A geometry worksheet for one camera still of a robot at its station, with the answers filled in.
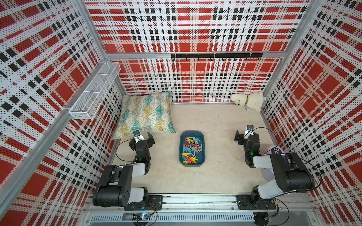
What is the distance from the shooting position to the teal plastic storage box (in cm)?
88

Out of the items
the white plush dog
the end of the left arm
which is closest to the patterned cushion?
the end of the left arm

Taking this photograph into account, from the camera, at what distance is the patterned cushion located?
92 cm

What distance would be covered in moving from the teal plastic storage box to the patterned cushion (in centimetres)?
10
